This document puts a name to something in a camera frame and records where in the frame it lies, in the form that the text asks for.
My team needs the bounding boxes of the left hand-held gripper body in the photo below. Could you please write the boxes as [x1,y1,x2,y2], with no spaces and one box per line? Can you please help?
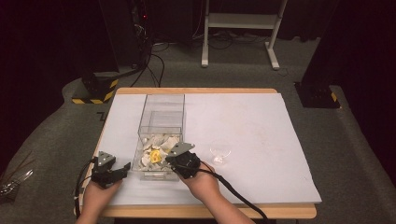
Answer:
[91,150,125,189]

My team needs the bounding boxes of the black stand base yellow stripes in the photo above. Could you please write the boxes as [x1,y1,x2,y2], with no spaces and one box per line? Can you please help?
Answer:
[71,72,120,105]

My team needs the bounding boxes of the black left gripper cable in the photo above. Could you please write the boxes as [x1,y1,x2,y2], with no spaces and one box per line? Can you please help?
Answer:
[74,158,96,219]

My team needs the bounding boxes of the pile of white packets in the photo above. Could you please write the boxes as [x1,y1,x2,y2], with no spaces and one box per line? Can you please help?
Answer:
[140,133,182,172]

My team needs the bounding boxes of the person's left hand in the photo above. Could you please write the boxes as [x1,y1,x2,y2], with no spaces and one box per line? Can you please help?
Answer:
[81,179,123,217]

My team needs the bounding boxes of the shiny clear wire object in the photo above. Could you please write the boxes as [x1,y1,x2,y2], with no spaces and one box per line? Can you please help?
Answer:
[0,151,35,198]

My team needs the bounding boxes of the black floor cables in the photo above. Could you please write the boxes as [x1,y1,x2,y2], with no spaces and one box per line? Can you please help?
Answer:
[130,40,166,89]

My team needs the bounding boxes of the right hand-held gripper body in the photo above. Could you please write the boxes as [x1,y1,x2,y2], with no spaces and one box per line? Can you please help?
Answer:
[164,141,202,180]

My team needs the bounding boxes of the white table mat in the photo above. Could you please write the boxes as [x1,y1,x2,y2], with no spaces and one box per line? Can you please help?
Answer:
[105,92,322,206]

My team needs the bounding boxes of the wooden table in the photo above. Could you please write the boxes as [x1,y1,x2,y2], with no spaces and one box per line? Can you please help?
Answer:
[74,87,318,220]

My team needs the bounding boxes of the clear acrylic box case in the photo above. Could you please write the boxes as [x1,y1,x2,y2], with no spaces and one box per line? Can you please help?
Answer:
[137,93,187,138]

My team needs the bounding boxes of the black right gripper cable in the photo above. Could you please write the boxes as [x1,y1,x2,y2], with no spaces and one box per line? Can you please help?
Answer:
[197,160,269,224]

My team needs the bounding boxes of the small clear plastic cup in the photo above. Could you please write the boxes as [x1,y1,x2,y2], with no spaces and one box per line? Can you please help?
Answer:
[209,145,233,165]

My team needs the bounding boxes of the clear acrylic drawer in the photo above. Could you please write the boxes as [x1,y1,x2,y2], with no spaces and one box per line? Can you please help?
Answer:
[132,133,184,182]

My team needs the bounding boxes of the white metal stand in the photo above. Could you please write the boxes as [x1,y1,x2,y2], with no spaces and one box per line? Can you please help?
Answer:
[201,0,288,71]

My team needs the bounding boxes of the yellow packet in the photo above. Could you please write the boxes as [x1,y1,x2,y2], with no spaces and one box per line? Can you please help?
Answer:
[149,149,163,164]

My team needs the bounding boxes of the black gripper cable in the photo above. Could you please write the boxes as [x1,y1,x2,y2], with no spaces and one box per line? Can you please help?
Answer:
[74,158,96,219]
[197,160,269,224]

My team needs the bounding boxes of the person's right hand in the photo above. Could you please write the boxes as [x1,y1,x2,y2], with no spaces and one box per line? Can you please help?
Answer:
[179,161,222,202]

